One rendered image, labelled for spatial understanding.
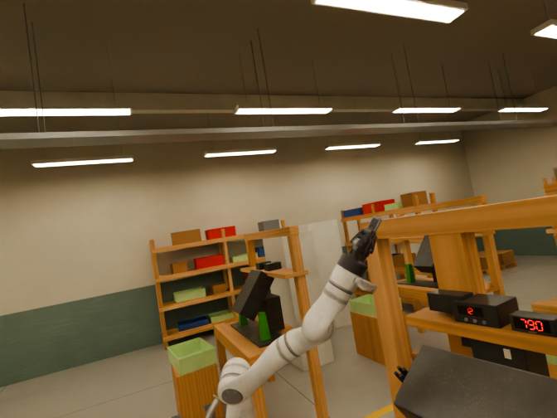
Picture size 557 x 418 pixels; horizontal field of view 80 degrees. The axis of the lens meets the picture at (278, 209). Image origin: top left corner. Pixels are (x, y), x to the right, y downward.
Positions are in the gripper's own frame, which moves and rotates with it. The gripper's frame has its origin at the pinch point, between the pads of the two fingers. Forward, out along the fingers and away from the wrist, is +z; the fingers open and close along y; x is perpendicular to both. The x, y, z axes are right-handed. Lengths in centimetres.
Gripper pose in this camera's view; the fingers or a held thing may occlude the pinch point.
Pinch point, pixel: (375, 223)
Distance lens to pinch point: 92.1
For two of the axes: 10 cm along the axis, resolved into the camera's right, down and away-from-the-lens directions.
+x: 7.1, 3.9, -5.8
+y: 5.2, 2.7, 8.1
